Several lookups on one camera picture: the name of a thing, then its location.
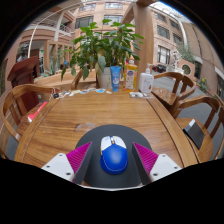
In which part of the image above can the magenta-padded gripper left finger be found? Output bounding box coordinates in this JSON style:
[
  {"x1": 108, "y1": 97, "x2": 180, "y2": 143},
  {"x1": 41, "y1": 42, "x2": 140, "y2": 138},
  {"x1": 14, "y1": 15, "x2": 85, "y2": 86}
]
[{"x1": 41, "y1": 141, "x2": 95, "y2": 186}]

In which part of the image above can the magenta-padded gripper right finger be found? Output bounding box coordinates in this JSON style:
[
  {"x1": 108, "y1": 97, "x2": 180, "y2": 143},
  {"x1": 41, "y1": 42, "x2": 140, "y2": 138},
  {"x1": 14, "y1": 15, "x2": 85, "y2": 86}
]
[{"x1": 131, "y1": 142, "x2": 183, "y2": 186}]

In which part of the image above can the blue and white computer mouse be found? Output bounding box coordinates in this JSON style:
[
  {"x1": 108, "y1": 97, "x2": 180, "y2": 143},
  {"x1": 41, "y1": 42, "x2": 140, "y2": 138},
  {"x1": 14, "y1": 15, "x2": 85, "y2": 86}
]
[{"x1": 99, "y1": 135, "x2": 129, "y2": 175}]

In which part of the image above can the round dark grey mouse pad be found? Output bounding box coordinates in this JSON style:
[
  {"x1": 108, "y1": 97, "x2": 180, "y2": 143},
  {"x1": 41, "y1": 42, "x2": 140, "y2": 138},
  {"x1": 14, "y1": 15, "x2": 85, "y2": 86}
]
[{"x1": 74, "y1": 124, "x2": 153, "y2": 189}]

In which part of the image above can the black flat box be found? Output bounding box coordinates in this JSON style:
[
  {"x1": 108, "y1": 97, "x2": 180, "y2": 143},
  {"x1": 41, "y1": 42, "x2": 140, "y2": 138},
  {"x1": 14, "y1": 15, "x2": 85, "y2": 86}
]
[{"x1": 182, "y1": 118, "x2": 205, "y2": 150}]

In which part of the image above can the wooden round-back armchair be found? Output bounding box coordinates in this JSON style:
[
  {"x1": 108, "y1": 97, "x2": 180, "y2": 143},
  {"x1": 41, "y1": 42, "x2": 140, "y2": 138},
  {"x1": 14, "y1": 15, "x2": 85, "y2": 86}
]
[
  {"x1": 151, "y1": 71, "x2": 197, "y2": 114},
  {"x1": 171, "y1": 95, "x2": 224, "y2": 164},
  {"x1": 0, "y1": 83, "x2": 61, "y2": 159},
  {"x1": 70, "y1": 69, "x2": 99, "y2": 91}
]

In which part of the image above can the small white wrapped packet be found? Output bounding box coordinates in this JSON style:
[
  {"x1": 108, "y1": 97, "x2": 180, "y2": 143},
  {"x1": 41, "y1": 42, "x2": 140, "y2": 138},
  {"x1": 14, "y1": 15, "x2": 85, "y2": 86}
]
[{"x1": 129, "y1": 91, "x2": 151, "y2": 99}]

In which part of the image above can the white pump bottle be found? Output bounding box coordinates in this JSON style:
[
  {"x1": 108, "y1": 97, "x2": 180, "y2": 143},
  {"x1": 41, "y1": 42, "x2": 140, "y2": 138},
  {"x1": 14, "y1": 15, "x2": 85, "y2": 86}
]
[{"x1": 138, "y1": 63, "x2": 155, "y2": 94}]

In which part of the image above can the long wooden planter box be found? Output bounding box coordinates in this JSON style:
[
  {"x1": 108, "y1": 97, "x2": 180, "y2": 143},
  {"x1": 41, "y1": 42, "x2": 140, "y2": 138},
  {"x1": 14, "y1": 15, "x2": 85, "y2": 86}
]
[{"x1": 33, "y1": 71, "x2": 84, "y2": 89}]

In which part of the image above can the potted yellow flower plant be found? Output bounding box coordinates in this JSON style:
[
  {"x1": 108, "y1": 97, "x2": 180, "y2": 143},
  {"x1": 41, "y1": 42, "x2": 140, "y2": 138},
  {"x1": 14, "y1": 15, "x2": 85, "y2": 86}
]
[{"x1": 199, "y1": 77, "x2": 209, "y2": 94}]

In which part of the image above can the yellow liquid soap bottle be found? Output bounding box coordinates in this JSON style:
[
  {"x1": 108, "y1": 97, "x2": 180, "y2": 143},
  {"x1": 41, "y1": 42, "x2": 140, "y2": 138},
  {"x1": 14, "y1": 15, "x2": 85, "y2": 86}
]
[{"x1": 123, "y1": 55, "x2": 139, "y2": 93}]

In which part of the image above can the leafy plant in white pot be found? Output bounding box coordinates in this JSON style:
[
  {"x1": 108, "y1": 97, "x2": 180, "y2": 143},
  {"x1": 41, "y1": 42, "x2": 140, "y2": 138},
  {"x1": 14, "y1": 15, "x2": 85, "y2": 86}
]
[{"x1": 60, "y1": 18, "x2": 145, "y2": 90}]

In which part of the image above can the blue squeeze tube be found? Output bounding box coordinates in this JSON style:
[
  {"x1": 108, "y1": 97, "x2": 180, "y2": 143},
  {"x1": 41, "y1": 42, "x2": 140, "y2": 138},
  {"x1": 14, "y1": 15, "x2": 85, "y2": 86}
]
[{"x1": 109, "y1": 65, "x2": 123, "y2": 93}]

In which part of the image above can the dark red wooden podium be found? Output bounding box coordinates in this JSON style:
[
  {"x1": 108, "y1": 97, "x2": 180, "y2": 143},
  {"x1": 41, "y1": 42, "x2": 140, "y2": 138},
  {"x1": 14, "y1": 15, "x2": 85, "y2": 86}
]
[{"x1": 7, "y1": 55, "x2": 41, "y2": 114}]

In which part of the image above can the white sculpture on pedestal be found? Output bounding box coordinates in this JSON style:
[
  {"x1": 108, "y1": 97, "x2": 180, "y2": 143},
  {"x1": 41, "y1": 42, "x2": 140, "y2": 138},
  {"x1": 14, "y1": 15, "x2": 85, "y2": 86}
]
[{"x1": 168, "y1": 49, "x2": 183, "y2": 73}]

